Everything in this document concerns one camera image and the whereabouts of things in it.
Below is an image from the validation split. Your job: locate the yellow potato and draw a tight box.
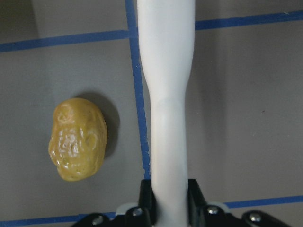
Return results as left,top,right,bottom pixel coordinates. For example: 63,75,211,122
48,98,107,182

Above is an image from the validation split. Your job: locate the white plastic dustpan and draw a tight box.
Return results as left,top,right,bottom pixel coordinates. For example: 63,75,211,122
137,0,195,227

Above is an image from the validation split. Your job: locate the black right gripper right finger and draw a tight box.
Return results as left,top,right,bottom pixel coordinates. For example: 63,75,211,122
187,179,206,225

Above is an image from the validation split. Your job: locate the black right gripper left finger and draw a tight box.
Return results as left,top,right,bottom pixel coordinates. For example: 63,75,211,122
138,179,157,225

